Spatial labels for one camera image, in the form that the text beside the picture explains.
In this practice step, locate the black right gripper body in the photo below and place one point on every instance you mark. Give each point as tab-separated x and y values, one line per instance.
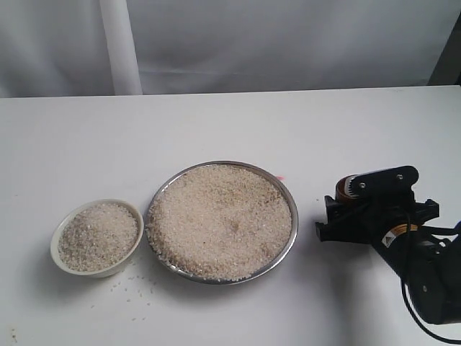
425	258

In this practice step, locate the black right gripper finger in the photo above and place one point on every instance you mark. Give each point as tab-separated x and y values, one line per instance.
346	228
424	212

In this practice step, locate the grains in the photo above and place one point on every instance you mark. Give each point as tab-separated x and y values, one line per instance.
127	296

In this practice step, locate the round metal tray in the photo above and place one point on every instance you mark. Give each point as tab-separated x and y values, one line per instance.
293	223

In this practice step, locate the white backdrop curtain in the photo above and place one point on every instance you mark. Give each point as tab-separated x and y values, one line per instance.
92	48

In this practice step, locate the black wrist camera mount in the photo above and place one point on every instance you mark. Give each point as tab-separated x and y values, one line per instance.
380	182

